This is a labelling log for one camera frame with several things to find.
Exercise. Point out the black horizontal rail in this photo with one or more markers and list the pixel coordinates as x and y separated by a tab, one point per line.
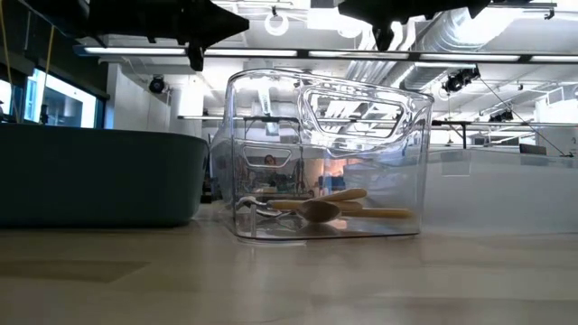
451	123

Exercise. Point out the linear ceiling light fixture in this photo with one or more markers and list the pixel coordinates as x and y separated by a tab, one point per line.
246	52

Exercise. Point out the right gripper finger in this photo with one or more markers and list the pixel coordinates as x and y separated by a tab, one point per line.
359	9

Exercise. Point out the blue background table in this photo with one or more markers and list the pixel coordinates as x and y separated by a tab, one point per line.
333	182

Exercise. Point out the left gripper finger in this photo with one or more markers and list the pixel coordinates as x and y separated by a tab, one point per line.
219	12
221	31

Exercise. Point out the clear plastic bin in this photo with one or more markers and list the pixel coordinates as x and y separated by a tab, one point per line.
253	135

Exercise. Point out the person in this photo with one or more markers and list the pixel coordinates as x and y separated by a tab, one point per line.
270	159

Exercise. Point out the frosted white plastic bin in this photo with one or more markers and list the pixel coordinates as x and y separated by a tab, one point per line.
496	198

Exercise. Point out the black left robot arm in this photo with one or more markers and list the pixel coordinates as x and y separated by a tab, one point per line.
113	15

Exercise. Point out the teal plastic bin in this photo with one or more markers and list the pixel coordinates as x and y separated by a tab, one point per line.
90	176

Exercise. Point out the black ceiling camera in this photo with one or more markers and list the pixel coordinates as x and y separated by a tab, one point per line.
458	81
156	84
501	117

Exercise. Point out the bright window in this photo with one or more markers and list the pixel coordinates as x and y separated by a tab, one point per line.
63	101

